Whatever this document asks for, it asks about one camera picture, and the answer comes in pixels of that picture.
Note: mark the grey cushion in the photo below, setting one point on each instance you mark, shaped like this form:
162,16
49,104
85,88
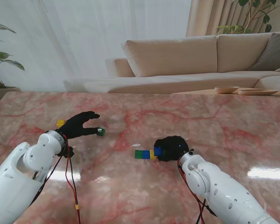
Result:
273,53

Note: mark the beige curtain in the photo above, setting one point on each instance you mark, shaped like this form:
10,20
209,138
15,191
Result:
200,18

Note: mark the tall leafy tree plant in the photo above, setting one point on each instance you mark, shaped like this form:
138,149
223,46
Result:
268,28

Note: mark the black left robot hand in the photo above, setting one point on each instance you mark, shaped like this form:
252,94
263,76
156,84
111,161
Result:
74,127

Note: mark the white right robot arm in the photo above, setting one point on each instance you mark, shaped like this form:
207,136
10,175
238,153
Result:
219,186

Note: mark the grey plant pot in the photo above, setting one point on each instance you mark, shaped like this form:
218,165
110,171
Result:
2,93

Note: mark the green leafy potted plant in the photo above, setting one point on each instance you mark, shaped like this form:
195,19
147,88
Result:
4,55

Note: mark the beige sofa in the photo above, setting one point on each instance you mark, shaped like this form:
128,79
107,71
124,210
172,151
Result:
172,56

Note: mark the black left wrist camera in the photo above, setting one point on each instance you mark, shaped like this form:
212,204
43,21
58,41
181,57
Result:
68,151

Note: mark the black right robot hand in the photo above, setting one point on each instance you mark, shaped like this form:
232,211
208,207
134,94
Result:
173,148

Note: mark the wooden bowl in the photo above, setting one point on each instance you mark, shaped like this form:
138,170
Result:
226,89

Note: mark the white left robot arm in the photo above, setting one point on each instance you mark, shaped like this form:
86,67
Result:
18,175

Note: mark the yellow toy brick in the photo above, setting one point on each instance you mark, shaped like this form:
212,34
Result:
60,122
152,154

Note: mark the white sheer curtain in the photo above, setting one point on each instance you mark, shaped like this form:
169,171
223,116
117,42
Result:
84,35

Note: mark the blue toy brick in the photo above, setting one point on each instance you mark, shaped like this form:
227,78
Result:
146,154
157,150

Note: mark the shallow wooden plate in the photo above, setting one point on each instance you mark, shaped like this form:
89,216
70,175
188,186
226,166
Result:
256,92

